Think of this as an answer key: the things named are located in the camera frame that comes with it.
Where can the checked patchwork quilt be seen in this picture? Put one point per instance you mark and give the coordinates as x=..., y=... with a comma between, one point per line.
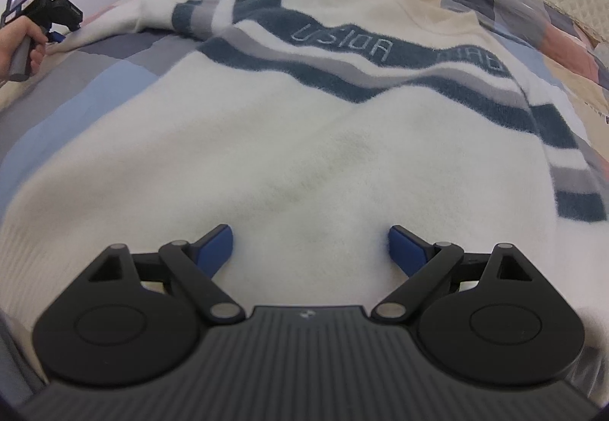
x=85, y=83

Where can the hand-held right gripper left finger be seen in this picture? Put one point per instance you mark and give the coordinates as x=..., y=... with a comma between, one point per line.
x=215, y=250

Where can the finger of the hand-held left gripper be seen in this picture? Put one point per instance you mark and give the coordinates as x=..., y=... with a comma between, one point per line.
x=56, y=36

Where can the person's left hand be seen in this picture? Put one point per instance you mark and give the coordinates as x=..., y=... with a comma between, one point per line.
x=10, y=47

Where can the cream sweater with dark stripes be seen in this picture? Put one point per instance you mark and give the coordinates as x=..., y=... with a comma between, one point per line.
x=295, y=154

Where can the person's grey clothing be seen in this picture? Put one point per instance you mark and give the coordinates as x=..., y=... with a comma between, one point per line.
x=16, y=364

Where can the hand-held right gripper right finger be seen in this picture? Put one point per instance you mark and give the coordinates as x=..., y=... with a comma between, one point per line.
x=404, y=250

